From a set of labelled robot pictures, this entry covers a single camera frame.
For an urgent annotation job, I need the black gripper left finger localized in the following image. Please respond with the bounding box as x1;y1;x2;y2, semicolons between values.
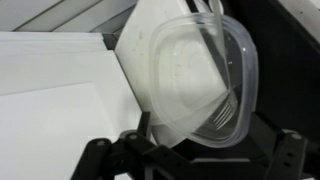
69;111;201;180

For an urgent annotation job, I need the silver metal fork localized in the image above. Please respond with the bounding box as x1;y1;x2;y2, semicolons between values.
208;0;239;131

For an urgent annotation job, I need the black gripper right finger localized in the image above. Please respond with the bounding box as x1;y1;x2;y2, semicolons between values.
248;111;320;180

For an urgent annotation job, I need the clear plastic container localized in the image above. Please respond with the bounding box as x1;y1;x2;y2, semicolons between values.
114;0;234;149

